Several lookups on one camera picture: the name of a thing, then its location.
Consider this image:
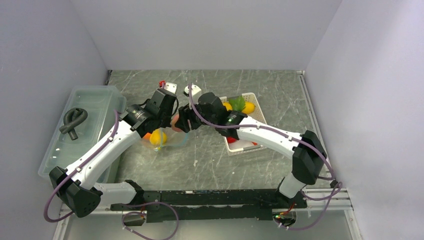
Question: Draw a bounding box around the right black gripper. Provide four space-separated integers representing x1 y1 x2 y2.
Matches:
175 96 218 133

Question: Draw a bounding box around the yellow lemon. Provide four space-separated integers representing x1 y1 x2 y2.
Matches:
222 102 233 111
148 128 168 146

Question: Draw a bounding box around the yellow lemon front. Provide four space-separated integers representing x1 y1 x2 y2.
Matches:
148 128 168 146

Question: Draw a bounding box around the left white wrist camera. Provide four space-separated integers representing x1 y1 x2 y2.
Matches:
159 80 178 94

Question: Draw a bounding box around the green leafy vegetable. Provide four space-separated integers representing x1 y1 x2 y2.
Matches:
228 95 246 112

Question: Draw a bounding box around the yellow lemon rear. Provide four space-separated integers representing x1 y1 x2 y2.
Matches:
222 102 233 111

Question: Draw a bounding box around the white plastic basket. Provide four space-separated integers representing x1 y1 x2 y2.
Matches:
218 92 269 157

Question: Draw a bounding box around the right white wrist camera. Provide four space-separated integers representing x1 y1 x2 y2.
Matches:
183 84 202 104

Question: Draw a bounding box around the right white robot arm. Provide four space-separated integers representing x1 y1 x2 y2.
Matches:
175 88 328 208

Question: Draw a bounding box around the orange tangerine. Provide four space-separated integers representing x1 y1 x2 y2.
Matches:
142 132 152 141

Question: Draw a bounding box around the clear zip top bag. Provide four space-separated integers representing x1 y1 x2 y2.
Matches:
141 127 189 152

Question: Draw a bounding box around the pink peach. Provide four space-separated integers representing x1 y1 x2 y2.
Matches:
171 114 183 133

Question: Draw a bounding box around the grey corrugated hose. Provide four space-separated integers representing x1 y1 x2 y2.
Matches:
59 107 89 141

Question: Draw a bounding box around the clear plastic storage box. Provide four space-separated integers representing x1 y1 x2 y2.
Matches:
38 85 127 181

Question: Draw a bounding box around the yellow fruit rear right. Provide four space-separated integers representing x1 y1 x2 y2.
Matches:
241 101 256 115

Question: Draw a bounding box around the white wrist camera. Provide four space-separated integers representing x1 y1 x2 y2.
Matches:
159 80 178 94
183 84 202 104

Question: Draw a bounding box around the red bell pepper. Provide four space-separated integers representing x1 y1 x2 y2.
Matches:
226 137 237 144

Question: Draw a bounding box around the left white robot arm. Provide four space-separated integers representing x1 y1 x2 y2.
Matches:
49 86 178 218

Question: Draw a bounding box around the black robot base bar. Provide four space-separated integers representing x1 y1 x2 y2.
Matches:
110 188 308 223

